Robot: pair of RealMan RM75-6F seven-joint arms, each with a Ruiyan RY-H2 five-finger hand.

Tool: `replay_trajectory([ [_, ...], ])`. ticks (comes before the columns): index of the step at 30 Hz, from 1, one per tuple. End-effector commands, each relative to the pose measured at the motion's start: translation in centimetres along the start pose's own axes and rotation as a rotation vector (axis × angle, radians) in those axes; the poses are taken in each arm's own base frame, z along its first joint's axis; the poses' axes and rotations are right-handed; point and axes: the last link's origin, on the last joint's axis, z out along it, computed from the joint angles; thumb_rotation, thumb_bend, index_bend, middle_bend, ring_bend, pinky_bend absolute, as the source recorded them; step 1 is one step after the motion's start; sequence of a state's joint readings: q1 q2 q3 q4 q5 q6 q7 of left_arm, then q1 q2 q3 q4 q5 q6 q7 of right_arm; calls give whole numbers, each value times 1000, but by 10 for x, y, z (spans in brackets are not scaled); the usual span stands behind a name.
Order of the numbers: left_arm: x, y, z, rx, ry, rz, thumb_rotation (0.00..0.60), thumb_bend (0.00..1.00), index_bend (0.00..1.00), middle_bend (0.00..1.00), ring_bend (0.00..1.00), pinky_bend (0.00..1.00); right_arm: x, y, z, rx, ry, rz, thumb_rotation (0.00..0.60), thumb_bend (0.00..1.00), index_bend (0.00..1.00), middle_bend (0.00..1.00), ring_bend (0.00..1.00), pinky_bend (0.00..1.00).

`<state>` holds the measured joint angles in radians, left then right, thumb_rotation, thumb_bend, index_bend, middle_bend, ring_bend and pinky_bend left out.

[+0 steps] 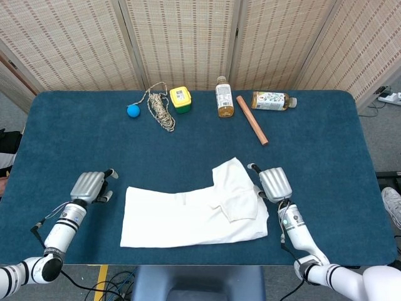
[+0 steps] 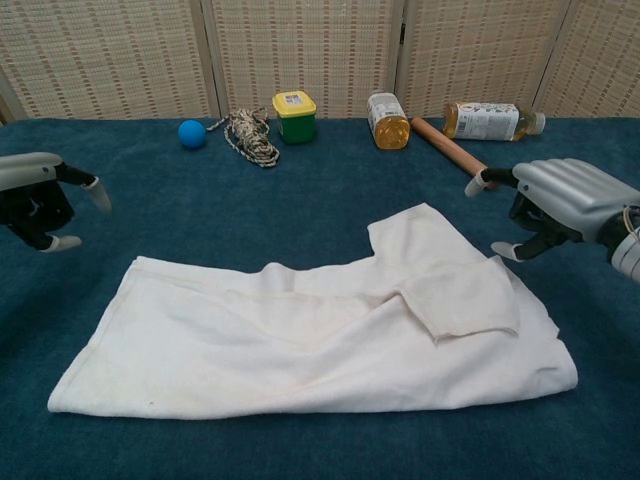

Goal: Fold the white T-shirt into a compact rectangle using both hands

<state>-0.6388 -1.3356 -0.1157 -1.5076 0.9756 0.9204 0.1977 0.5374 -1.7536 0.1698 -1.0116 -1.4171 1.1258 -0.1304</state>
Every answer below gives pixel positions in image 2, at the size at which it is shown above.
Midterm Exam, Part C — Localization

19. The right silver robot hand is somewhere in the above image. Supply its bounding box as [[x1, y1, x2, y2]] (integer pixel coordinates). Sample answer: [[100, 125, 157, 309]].
[[464, 158, 640, 264]]

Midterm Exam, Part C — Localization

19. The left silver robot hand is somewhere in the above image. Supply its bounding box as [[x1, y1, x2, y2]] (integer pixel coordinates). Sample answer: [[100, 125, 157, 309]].
[[0, 152, 112, 254]]

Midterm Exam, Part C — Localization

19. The white T-shirt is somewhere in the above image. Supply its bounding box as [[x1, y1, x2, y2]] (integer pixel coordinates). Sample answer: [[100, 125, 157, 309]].
[[47, 202, 580, 417]]

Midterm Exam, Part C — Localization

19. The tea bottle with floral label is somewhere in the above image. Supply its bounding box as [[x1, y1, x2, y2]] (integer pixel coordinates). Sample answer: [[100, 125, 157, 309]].
[[442, 102, 547, 143]]

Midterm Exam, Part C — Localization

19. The bamboo screen panel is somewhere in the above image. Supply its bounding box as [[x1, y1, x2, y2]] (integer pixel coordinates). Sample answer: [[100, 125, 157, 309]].
[[397, 0, 574, 119], [532, 0, 640, 120], [0, 0, 224, 124], [202, 0, 407, 120]]

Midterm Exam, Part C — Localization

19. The brown wooden rod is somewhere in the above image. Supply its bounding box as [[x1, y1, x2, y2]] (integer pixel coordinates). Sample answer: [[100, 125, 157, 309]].
[[410, 116, 501, 192]]

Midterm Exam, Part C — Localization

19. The blue ball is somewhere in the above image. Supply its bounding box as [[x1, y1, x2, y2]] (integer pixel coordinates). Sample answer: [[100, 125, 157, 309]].
[[178, 119, 207, 150]]

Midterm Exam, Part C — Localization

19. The tea bottle with white label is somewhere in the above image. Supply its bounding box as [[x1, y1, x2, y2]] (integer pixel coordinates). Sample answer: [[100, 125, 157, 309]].
[[367, 90, 412, 151]]

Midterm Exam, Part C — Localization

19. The green container with yellow lid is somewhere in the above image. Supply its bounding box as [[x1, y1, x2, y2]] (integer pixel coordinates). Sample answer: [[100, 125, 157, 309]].
[[271, 90, 319, 146]]

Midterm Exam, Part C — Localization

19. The blue table cover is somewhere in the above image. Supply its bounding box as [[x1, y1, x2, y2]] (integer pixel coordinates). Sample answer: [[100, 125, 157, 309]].
[[0, 115, 640, 480]]

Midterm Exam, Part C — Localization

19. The beige braided rope bundle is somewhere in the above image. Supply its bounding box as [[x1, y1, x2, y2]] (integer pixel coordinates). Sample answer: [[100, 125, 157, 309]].
[[206, 107, 282, 170]]

